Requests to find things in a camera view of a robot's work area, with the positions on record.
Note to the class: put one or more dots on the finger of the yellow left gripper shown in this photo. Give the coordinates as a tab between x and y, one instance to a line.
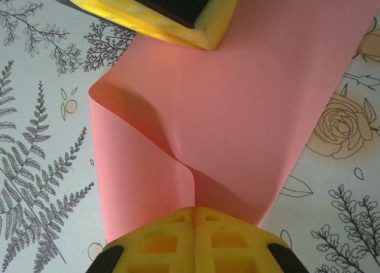
133	17
216	12

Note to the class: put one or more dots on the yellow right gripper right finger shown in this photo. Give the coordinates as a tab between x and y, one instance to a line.
237	246

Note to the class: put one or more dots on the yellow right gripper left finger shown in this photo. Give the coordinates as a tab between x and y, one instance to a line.
154	246

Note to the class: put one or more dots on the pink cloth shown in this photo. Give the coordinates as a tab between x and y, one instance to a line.
237	107

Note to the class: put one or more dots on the floral tablecloth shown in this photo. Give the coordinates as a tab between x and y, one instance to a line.
44	136

